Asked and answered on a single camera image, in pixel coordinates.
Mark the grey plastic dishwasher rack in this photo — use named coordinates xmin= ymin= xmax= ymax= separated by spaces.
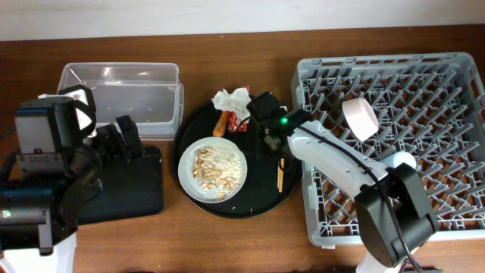
xmin=291 ymin=52 xmax=484 ymax=240

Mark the light blue plastic cup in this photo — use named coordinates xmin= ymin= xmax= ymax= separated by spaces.
xmin=381 ymin=151 xmax=417 ymax=169

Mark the grey plate with food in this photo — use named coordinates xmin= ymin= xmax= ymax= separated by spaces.
xmin=177 ymin=136 xmax=248 ymax=204

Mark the red snack wrapper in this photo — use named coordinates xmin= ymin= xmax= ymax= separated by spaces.
xmin=228 ymin=86 xmax=251 ymax=133

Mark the black rectangular bin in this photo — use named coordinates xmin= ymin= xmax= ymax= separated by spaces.
xmin=78 ymin=146 xmax=164 ymax=225

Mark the clear plastic storage box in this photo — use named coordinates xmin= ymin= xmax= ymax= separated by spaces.
xmin=58 ymin=62 xmax=183 ymax=141

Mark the crumpled white paper napkin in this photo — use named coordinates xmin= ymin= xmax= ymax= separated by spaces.
xmin=211 ymin=87 xmax=251 ymax=120

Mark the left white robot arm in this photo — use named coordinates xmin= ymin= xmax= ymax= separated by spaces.
xmin=1 ymin=84 xmax=145 ymax=272

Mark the round black serving tray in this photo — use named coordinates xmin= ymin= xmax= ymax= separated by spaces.
xmin=171 ymin=102 xmax=302 ymax=218

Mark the pink plastic bowl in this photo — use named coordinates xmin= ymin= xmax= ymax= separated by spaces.
xmin=342 ymin=98 xmax=379 ymax=141

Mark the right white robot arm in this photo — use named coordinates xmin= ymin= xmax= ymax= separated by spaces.
xmin=252 ymin=110 xmax=438 ymax=272

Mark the orange carrot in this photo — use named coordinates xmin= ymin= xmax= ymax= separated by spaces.
xmin=212 ymin=111 xmax=230 ymax=137

